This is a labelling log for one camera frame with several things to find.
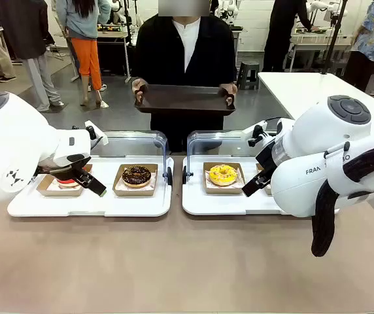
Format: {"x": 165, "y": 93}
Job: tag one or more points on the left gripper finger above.
{"x": 63, "y": 170}
{"x": 91, "y": 183}

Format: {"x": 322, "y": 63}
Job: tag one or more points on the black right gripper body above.
{"x": 267, "y": 155}

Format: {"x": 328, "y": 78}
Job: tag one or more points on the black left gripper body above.
{"x": 79, "y": 158}

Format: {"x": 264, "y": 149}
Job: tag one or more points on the chocolate donut with nut bits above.
{"x": 137, "y": 176}

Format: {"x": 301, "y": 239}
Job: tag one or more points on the dark brown serving tray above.
{"x": 183, "y": 98}

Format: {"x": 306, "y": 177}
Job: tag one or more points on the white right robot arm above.
{"x": 304, "y": 183}

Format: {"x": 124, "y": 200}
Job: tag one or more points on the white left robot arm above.
{"x": 10, "y": 140}

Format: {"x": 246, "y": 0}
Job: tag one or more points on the red glazed donut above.
{"x": 67, "y": 183}

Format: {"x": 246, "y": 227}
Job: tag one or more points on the yellow glazed sprinkle donut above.
{"x": 223, "y": 175}

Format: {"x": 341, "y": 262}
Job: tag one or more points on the person in orange trousers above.
{"x": 89, "y": 55}

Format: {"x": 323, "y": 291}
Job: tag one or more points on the person in black clothes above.
{"x": 282, "y": 39}

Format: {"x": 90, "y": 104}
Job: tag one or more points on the person in grey trousers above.
{"x": 27, "y": 32}

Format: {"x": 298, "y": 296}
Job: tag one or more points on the person in black jacket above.
{"x": 161, "y": 49}

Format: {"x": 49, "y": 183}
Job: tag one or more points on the person in floral shirt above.
{"x": 373, "y": 36}

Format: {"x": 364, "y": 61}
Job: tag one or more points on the person's left hand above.
{"x": 231, "y": 90}

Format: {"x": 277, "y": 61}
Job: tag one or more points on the person's right hand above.
{"x": 138, "y": 85}

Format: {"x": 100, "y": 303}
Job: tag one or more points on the white plastic display tray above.
{"x": 219, "y": 204}
{"x": 92, "y": 206}

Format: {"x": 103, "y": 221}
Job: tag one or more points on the clear plastic tray cover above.
{"x": 134, "y": 140}
{"x": 216, "y": 140}

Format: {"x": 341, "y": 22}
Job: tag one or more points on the white side table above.
{"x": 304, "y": 91}

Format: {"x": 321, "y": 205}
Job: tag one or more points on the grey plastic stool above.
{"x": 248, "y": 73}

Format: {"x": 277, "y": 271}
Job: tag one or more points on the black stand pole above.
{"x": 332, "y": 39}

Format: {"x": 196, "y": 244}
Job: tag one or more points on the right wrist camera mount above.
{"x": 255, "y": 131}

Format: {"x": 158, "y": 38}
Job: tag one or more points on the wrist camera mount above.
{"x": 255, "y": 131}
{"x": 100, "y": 137}

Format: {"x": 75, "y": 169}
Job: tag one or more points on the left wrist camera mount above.
{"x": 100, "y": 137}

